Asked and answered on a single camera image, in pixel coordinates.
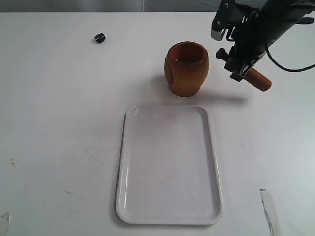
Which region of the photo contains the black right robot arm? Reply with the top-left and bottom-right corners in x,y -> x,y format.
211,0 -> 315,82

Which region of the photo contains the small black plastic clip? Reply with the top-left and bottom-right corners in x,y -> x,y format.
94,33 -> 106,44

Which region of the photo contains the dark wooden pestle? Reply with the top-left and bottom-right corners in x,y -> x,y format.
216,48 -> 272,92

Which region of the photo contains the black cable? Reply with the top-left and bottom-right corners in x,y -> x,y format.
265,46 -> 315,72

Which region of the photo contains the clear tape strip right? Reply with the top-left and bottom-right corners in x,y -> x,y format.
260,189 -> 282,236

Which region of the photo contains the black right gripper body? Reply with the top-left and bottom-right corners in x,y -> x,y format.
223,14 -> 267,81

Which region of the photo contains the clear tape strip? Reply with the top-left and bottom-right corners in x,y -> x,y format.
0,212 -> 10,236
260,189 -> 282,236

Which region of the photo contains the wooden mortar cup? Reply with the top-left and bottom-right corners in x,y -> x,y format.
164,41 -> 209,97

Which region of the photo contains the clear tape strip left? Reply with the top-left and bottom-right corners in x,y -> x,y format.
0,212 -> 10,236

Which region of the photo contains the white rectangular plastic tray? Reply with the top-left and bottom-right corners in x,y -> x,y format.
116,105 -> 223,225

